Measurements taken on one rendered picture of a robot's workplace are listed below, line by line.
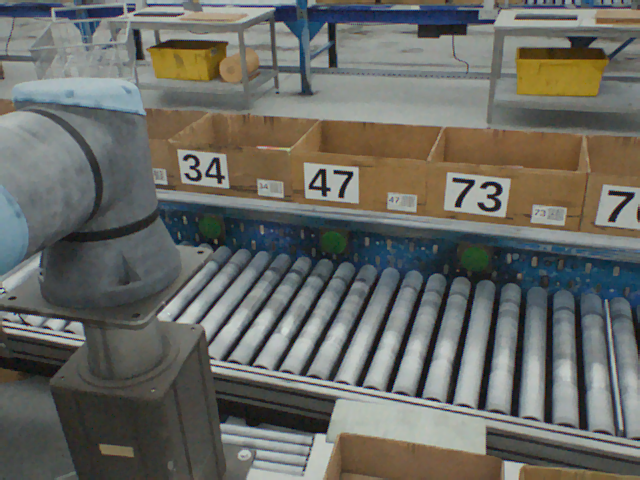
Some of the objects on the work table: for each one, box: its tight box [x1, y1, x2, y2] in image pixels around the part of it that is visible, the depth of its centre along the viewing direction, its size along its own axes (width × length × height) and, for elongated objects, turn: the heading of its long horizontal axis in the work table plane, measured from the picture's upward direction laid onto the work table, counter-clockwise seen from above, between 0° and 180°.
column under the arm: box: [49, 320, 257, 480], centre depth 105 cm, size 26×26×33 cm
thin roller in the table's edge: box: [220, 424, 314, 448], centre depth 127 cm, size 2×28×2 cm, turn 82°
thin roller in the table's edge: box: [223, 445, 307, 468], centre depth 123 cm, size 2×28×2 cm, turn 82°
